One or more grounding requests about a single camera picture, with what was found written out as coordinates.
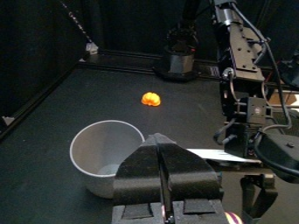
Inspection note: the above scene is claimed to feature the thin striped diagonal rod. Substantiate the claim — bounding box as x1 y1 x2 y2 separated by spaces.
59 0 96 45

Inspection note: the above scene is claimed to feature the purple striped toy onion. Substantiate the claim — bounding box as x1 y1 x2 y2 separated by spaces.
224 211 246 224

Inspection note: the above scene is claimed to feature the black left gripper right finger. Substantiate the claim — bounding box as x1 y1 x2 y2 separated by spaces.
159 134 230 224

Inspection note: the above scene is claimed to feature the brown cardboard box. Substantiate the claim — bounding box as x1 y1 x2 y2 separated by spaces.
268 89 299 109

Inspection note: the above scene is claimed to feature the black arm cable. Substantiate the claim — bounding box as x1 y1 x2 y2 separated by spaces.
231 2 295 132

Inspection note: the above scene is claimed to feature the white plastic cup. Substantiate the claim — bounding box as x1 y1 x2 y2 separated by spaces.
70 119 146 200

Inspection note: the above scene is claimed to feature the orange toy pumpkin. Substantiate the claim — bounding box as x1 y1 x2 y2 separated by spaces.
140 91 163 108

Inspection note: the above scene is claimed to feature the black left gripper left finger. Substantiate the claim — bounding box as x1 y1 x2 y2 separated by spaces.
111 133 166 224

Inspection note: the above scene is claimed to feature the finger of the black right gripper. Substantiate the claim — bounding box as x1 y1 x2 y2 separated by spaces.
239 172 280 224

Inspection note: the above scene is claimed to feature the short black looped cable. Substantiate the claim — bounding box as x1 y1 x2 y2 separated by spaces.
211 117 239 147

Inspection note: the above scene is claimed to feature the white corner bracket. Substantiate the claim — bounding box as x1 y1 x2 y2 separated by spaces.
1 115 16 127
84 41 99 56

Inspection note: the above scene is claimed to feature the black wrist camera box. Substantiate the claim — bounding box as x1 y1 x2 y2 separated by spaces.
235 96 274 127

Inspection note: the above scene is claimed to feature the black table edge rail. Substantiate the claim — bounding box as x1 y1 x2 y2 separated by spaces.
0 48 220 142

